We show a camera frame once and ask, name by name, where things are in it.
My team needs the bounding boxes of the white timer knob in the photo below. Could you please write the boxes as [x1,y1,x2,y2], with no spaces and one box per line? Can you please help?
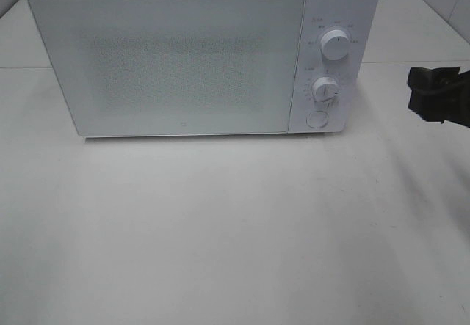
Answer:
[312,76,341,103]

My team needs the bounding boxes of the upper white power knob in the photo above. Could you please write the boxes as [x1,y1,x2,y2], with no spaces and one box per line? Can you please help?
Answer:
[319,27,351,61]

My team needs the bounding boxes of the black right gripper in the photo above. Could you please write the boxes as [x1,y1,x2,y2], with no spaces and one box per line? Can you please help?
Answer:
[407,67,469,128]

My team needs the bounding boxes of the white microwave door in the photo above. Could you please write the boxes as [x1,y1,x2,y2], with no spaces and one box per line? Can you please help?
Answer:
[29,0,305,137]

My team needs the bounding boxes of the round door release button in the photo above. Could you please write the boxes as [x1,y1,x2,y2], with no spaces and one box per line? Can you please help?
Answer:
[305,110,329,129]

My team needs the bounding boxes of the white microwave oven body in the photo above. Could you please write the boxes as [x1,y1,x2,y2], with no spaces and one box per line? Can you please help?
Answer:
[36,0,380,145]

